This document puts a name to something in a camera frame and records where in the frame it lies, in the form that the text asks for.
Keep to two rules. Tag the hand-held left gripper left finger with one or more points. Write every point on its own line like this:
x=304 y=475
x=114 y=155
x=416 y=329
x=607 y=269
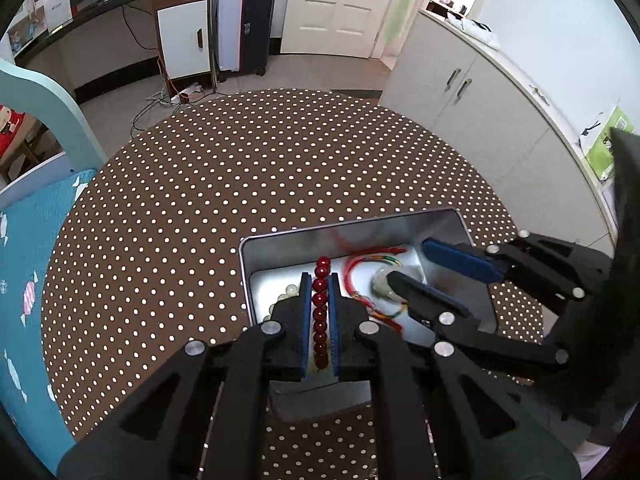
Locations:
x=303 y=325

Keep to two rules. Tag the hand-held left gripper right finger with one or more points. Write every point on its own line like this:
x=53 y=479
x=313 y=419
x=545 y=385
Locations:
x=336 y=330

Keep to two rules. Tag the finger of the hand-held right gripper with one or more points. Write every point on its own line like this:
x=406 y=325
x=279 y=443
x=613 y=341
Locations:
x=460 y=260
x=425 y=297

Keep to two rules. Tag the metal tin box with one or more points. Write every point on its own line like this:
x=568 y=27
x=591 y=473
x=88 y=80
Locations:
x=300 y=245

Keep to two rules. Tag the pale jade bangle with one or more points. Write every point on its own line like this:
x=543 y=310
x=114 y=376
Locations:
x=382 y=287

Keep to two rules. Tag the white sideboard cabinet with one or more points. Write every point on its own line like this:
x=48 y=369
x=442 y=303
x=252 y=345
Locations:
x=500 y=110

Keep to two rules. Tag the green bag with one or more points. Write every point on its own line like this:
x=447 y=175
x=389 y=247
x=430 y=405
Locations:
x=607 y=150

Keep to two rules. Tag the white plastic bag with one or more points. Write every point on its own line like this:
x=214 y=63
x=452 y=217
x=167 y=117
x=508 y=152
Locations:
x=472 y=27

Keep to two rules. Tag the white power strip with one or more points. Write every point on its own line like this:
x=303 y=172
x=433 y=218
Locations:
x=187 y=95

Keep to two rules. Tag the white panel door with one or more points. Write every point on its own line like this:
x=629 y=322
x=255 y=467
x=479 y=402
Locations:
x=340 y=10

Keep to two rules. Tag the black suitcase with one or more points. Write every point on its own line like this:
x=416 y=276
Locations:
x=260 y=20

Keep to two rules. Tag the white suitcase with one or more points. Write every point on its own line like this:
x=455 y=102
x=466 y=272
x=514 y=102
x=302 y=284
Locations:
x=231 y=20

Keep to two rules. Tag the small white cabinet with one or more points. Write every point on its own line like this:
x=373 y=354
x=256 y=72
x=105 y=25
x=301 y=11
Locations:
x=182 y=35

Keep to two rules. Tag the wooden chair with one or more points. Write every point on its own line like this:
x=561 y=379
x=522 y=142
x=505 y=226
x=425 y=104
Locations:
x=27 y=152

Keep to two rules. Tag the red bag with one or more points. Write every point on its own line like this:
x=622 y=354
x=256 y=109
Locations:
x=10 y=125

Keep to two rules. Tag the black top desk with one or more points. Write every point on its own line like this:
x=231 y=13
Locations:
x=60 y=27

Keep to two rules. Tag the white box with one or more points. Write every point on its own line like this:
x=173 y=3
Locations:
x=59 y=7

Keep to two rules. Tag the light blue bunk bed frame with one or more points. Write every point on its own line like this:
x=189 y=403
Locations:
x=50 y=95

